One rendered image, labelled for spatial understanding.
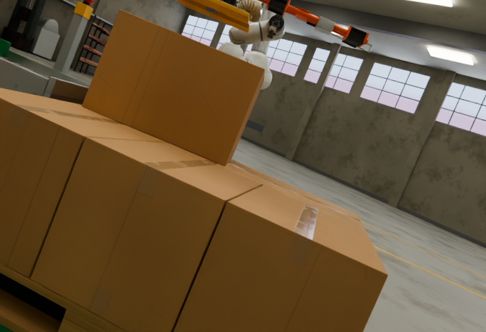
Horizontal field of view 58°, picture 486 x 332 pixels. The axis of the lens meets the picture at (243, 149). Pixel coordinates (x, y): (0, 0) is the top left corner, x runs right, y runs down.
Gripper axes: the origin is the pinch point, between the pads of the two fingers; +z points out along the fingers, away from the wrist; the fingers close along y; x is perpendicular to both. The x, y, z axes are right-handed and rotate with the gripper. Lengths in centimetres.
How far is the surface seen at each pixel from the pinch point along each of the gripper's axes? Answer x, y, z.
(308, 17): -12.4, 1.0, 16.7
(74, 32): 106, 41, -53
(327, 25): -21.0, 1.1, 17.1
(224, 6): 19.6, 12.4, 28.5
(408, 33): -297, -322, -959
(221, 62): 11.9, 33.2, 33.1
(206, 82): 14, 42, 33
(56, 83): 65, 64, 37
